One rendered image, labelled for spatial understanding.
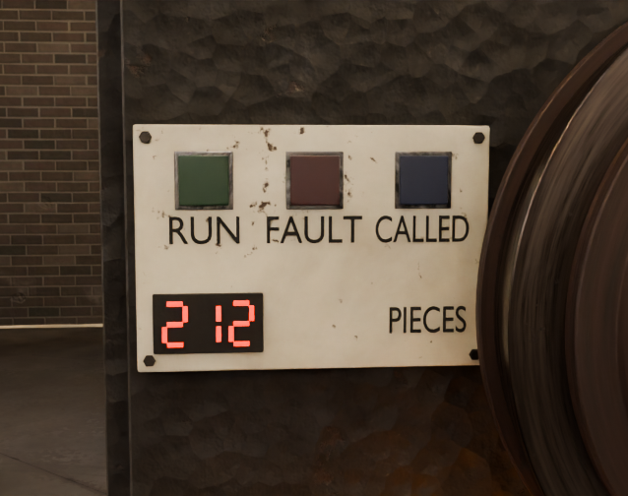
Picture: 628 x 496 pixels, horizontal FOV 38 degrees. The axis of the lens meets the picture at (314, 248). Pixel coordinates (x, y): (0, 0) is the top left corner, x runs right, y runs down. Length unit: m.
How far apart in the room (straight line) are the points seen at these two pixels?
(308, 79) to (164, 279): 0.18
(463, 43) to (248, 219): 0.21
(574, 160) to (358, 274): 0.19
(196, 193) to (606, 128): 0.28
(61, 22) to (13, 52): 0.40
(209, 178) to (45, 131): 6.11
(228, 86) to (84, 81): 6.05
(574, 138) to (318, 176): 0.19
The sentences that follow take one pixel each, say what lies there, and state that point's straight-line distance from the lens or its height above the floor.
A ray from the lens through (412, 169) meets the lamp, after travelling 0.67.
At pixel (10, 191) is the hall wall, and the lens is 6.81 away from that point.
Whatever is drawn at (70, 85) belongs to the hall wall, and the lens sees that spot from 6.74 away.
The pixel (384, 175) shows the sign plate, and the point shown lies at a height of 1.20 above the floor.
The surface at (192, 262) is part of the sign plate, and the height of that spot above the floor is 1.14.
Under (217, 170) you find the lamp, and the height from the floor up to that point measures 1.21.
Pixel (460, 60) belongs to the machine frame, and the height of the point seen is 1.29.
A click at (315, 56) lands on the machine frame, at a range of 0.69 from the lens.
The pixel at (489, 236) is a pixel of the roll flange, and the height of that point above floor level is 1.16.
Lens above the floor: 1.22
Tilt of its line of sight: 6 degrees down
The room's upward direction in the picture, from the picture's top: straight up
